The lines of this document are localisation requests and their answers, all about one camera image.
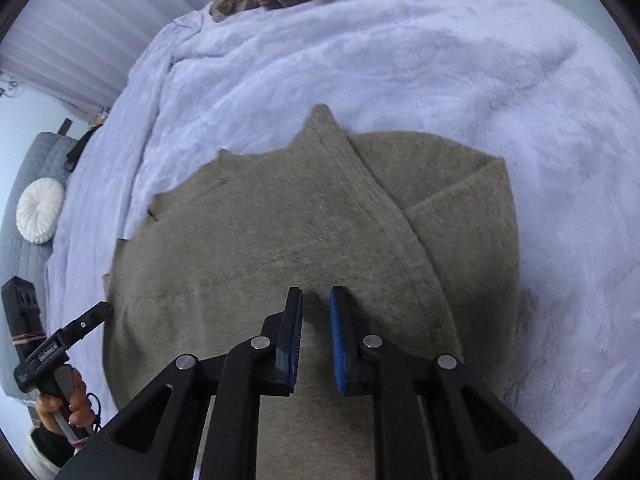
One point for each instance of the brown knit sweater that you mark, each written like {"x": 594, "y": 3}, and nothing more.
{"x": 280, "y": 230}

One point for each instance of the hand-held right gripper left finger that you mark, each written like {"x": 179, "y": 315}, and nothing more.
{"x": 292, "y": 330}

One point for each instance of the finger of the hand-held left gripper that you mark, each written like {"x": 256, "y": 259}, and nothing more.
{"x": 87, "y": 321}

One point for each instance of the round white pleated cushion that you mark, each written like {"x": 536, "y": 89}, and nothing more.
{"x": 40, "y": 210}

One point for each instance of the person's left forearm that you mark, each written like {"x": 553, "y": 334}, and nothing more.
{"x": 47, "y": 450}

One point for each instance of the person's left hand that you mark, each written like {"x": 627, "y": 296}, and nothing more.
{"x": 80, "y": 407}

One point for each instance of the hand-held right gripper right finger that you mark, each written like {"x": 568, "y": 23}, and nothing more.
{"x": 340, "y": 340}

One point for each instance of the pale pleated curtain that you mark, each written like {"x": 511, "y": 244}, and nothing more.
{"x": 75, "y": 35}

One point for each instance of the lavender fleece blanket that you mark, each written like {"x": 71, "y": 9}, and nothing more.
{"x": 450, "y": 60}

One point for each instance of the grey quilted sofa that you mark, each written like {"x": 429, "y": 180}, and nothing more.
{"x": 25, "y": 265}

